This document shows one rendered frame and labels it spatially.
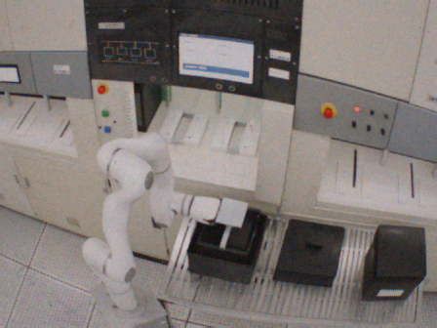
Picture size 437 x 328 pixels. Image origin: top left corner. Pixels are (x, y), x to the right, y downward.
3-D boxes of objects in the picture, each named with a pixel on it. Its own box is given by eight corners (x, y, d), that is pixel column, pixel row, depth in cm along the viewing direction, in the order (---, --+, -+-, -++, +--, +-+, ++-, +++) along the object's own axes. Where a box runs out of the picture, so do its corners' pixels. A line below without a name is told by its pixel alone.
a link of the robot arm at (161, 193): (159, 191, 172) (174, 232, 197) (174, 153, 181) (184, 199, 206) (136, 186, 174) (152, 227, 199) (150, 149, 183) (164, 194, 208)
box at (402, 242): (359, 302, 197) (376, 276, 179) (364, 254, 216) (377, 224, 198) (408, 301, 194) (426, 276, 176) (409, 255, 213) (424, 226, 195)
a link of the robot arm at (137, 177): (106, 262, 181) (138, 283, 176) (89, 270, 171) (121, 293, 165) (127, 143, 165) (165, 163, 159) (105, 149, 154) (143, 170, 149)
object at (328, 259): (271, 280, 209) (275, 266, 200) (286, 229, 229) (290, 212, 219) (332, 287, 204) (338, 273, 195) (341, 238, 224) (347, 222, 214)
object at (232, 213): (212, 228, 228) (213, 182, 205) (256, 237, 225) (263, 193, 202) (196, 269, 212) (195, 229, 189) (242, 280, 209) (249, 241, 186)
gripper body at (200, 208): (193, 202, 206) (220, 208, 204) (185, 222, 199) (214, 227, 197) (192, 189, 200) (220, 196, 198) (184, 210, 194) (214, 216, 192)
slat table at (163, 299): (172, 348, 257) (156, 298, 202) (195, 274, 297) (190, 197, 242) (372, 370, 238) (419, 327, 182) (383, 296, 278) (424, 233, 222)
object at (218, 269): (204, 225, 231) (204, 201, 218) (264, 237, 226) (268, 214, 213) (187, 271, 212) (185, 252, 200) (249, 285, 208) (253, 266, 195)
